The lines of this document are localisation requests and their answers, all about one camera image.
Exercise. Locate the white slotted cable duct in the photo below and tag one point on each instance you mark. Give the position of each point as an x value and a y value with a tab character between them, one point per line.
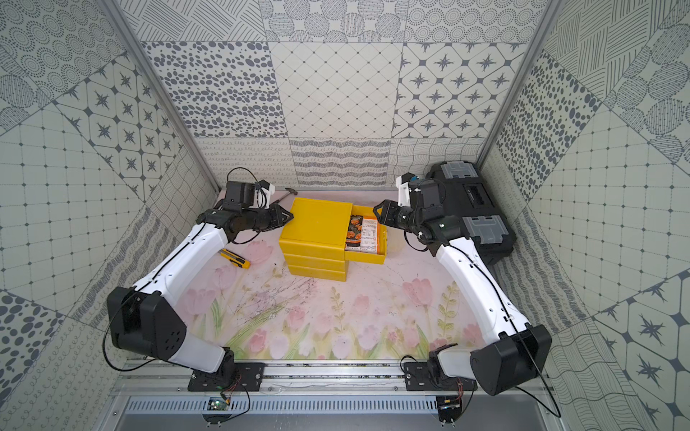
276	404

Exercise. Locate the hammer with black handle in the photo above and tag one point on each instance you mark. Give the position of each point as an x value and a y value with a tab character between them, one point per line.
288	193

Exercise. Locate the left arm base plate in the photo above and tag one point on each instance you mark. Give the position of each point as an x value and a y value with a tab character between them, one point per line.
245	375

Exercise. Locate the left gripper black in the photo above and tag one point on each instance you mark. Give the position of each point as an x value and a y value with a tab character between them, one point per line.
267	216

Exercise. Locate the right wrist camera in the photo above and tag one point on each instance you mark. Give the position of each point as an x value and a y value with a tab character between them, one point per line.
415	192

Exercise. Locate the aluminium frame rail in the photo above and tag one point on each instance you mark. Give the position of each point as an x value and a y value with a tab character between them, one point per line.
280	377

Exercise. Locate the black plastic toolbox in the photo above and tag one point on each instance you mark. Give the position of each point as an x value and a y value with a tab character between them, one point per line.
466	196

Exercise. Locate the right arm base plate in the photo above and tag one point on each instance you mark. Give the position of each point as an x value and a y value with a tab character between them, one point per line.
420	376

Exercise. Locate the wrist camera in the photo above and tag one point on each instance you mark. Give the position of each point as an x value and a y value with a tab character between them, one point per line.
415	192
240	196

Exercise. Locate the orange white seed bag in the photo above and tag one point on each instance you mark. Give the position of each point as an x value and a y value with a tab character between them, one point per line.
369	239

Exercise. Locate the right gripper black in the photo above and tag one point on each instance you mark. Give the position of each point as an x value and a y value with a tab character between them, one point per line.
388	209

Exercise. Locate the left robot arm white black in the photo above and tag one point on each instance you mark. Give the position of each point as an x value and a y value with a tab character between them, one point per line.
143	318

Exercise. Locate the yellow plastic drawer cabinet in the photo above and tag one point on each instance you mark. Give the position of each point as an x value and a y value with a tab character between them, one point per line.
313	243

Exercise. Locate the yellow top drawer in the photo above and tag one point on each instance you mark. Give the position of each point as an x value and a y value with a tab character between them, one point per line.
353	254

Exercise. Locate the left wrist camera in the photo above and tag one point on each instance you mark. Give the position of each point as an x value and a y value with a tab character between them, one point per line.
240	196

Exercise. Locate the yellow black utility knife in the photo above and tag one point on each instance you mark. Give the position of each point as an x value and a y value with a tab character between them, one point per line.
235	259

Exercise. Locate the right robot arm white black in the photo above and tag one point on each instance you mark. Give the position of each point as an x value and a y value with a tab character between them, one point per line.
515	350

